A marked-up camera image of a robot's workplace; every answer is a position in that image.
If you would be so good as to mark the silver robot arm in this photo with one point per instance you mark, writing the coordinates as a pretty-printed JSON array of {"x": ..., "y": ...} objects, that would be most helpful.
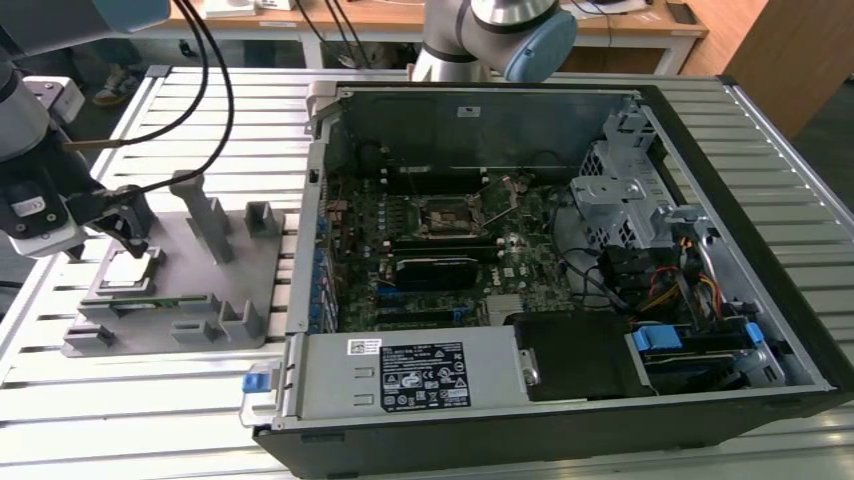
[{"x": 497, "y": 20}]

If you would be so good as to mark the blue case latch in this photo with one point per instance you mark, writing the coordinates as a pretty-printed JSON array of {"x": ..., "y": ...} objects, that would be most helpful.
[{"x": 254, "y": 384}]

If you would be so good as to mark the silver chipset heatsink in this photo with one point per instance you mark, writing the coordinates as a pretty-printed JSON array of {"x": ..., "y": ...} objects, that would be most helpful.
[{"x": 505, "y": 307}]

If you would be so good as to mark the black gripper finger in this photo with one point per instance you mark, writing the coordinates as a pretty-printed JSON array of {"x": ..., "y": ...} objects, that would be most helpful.
[
  {"x": 75, "y": 252},
  {"x": 137, "y": 227}
]

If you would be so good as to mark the wooden cabinet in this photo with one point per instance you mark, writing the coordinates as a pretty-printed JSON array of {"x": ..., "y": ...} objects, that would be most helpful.
[{"x": 781, "y": 60}]

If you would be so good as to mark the blue disk carrier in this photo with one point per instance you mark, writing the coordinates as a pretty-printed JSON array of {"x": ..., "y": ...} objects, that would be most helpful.
[{"x": 657, "y": 340}]

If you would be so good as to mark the CPU socket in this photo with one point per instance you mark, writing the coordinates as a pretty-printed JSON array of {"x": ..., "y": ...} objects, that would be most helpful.
[{"x": 444, "y": 227}]

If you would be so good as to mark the grey parts rack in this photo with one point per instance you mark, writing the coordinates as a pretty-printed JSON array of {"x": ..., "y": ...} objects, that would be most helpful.
[{"x": 181, "y": 260}]

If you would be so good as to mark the black phone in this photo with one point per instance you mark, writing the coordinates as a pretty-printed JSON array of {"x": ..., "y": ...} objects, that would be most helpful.
[{"x": 683, "y": 12}]

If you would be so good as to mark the black PC case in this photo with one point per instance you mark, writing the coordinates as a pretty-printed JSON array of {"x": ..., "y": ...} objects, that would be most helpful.
[{"x": 468, "y": 450}]

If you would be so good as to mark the wooden desk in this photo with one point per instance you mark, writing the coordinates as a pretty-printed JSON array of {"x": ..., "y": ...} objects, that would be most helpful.
[{"x": 634, "y": 27}]

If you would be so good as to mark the blue plastic clip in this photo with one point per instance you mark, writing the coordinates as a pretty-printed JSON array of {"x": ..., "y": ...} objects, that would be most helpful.
[{"x": 756, "y": 335}]

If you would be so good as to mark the black plastic shroud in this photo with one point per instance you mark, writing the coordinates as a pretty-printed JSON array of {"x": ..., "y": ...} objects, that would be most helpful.
[{"x": 574, "y": 355}]

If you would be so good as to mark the green motherboard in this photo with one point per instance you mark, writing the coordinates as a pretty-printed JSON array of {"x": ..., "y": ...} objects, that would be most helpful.
[{"x": 528, "y": 240}]

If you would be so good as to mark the person's sneaker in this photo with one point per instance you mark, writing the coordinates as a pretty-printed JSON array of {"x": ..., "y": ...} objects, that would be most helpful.
[{"x": 117, "y": 87}]

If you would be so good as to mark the black and white wrist camera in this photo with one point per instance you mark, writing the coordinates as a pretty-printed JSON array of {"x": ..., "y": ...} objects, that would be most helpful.
[{"x": 34, "y": 235}]

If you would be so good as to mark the white device box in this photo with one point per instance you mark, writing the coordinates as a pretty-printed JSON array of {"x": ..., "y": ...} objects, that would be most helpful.
[{"x": 230, "y": 9}]

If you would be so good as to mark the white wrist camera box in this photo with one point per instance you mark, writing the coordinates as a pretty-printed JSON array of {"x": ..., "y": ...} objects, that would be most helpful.
[{"x": 57, "y": 100}]

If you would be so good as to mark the silver CPU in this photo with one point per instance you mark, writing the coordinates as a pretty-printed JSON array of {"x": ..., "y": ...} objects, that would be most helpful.
[{"x": 127, "y": 270}]

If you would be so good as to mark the silver power supply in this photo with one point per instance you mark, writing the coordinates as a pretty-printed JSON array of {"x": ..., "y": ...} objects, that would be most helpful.
[{"x": 328, "y": 380}]

